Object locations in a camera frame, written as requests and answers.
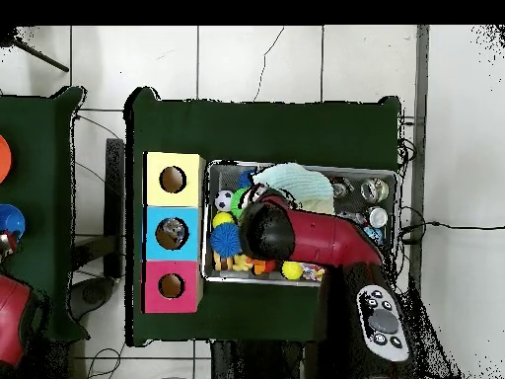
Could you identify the mint knitted cloth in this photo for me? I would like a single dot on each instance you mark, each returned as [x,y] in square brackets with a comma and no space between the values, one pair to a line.
[300,181]

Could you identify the cream knitted cloth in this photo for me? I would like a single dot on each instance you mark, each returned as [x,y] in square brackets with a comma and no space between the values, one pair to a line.
[319,206]

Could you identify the clear plastic bottle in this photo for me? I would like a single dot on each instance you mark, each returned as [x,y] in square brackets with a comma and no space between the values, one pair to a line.
[173,229]

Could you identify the crushed red silver can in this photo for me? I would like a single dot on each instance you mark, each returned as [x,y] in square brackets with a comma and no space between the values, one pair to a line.
[342,187]

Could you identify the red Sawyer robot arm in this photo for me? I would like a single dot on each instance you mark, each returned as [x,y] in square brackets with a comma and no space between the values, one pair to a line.
[327,237]

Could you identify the wooden box with three holes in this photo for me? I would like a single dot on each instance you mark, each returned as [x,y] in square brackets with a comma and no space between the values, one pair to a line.
[189,237]

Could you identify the green koosh ball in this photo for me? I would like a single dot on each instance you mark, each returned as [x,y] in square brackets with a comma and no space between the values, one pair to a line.
[236,201]

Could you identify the small blue koosh ball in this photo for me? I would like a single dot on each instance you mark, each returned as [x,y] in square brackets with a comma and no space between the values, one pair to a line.
[245,179]

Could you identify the black and white soccer ball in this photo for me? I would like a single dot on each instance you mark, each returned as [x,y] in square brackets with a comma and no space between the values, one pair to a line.
[223,200]

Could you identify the large blue koosh ball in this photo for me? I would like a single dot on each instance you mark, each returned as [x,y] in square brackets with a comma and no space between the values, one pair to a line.
[225,240]

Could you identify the yellow tennis ball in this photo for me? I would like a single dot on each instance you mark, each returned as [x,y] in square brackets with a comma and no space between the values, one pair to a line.
[292,270]

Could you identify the crushed black silver can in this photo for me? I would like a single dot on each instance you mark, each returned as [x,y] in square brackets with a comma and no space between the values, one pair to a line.
[378,217]

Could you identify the black upright panel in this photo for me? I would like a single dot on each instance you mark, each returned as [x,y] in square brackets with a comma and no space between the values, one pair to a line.
[114,197]

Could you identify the dark green side tablecloth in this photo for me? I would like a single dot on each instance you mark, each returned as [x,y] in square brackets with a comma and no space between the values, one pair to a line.
[39,158]

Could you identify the blue bowl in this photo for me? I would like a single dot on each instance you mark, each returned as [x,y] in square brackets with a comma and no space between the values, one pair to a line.
[11,219]

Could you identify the orange bowl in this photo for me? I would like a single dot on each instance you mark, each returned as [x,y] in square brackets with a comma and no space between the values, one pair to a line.
[4,158]

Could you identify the black tripod leg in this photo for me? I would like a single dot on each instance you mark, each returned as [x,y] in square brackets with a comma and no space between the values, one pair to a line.
[43,57]

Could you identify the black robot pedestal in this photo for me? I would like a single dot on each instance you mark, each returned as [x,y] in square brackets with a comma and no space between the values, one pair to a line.
[244,363]

